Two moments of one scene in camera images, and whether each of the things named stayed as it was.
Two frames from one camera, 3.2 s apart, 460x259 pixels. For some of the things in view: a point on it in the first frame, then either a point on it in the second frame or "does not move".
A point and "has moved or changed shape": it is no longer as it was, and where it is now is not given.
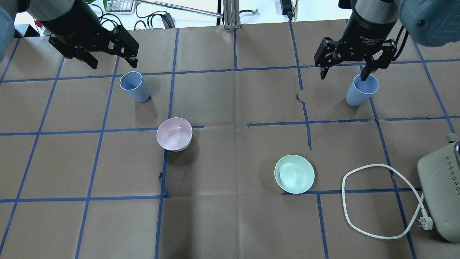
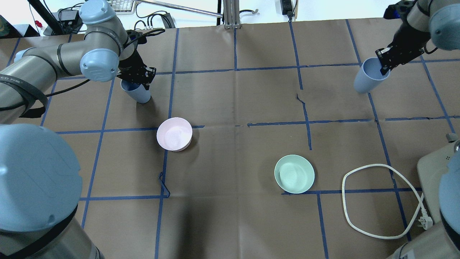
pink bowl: (174, 134) does not move
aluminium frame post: (231, 17) does not move
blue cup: (360, 91) has moved or changed shape
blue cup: (132, 82) does not move
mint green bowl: (294, 174) does not move
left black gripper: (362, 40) to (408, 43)
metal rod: (209, 13) does not move
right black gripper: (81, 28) to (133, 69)
